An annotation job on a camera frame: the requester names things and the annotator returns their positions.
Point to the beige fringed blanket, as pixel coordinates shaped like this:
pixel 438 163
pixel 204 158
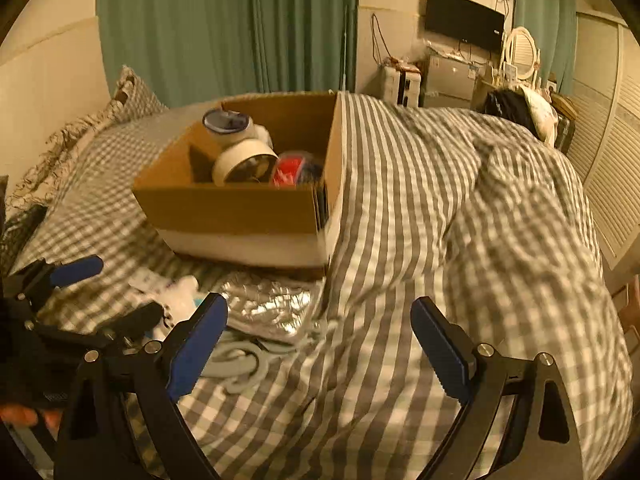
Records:
pixel 55 152

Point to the cardboard box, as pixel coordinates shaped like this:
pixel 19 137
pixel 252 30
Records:
pixel 225 212

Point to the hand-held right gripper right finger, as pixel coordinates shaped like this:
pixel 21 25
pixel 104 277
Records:
pixel 444 355

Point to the blue-topped white roll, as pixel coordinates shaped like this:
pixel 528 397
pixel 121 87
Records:
pixel 227 122

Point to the silver foil bag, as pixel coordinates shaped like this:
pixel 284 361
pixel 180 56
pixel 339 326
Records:
pixel 270 305

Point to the red tape roll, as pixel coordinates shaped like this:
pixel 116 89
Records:
pixel 289 170

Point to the grey checkered pillow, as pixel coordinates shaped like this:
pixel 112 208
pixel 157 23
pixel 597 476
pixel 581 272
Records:
pixel 137 92

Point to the person's left hand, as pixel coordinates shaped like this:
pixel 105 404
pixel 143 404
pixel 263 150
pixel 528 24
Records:
pixel 20 416

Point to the white oval mirror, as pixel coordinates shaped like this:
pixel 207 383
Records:
pixel 522 52

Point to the narrow green curtain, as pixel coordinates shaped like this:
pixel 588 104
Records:
pixel 545 15

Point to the grey checkered duvet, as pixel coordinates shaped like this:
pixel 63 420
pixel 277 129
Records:
pixel 425 210

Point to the wide green curtain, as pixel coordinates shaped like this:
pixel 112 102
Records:
pixel 200 25

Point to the silver mini fridge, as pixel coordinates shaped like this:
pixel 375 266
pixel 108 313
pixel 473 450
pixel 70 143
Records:
pixel 450 80

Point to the white louvered wardrobe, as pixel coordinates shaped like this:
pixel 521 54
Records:
pixel 610 135

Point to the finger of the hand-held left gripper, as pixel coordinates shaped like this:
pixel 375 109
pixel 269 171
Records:
pixel 75 269
pixel 125 322

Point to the black cloth bundle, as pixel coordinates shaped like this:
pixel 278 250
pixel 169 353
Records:
pixel 505 107

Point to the white and blue packet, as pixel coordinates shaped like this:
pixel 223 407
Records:
pixel 176 292

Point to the white floral pillow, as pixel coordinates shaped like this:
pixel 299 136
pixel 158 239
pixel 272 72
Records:
pixel 542 112

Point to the grey checkered bed sheet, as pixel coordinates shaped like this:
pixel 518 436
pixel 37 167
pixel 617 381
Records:
pixel 100 185

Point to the white tape roll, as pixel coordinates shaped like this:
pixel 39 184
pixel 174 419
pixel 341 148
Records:
pixel 235 159

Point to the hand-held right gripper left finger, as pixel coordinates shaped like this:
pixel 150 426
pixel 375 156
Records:
pixel 196 355

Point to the brown suitcase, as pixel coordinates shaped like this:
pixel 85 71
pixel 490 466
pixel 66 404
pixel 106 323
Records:
pixel 564 122

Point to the black wall television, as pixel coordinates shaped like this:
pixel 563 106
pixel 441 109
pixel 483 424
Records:
pixel 462 20

